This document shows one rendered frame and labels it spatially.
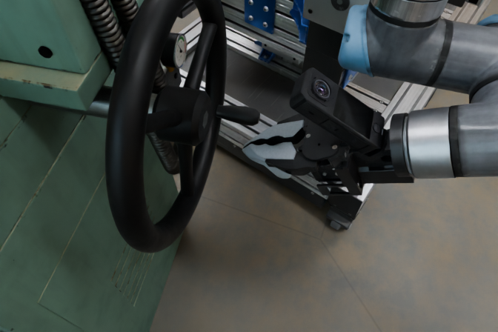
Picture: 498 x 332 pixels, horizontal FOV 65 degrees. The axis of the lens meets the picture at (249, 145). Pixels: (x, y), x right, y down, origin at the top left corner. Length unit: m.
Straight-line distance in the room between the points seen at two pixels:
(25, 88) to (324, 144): 0.31
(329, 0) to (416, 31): 0.30
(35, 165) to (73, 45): 0.19
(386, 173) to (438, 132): 0.09
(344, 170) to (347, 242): 0.80
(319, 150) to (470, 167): 0.15
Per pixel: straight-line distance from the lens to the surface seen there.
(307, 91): 0.40
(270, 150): 0.49
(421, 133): 0.43
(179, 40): 0.72
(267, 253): 1.21
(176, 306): 1.18
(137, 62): 0.29
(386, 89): 1.36
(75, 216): 0.63
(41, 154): 0.53
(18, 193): 0.52
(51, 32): 0.38
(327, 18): 0.74
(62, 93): 0.41
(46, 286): 0.62
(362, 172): 0.49
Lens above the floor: 1.13
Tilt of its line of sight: 54 degrees down
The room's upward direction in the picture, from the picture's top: straight up
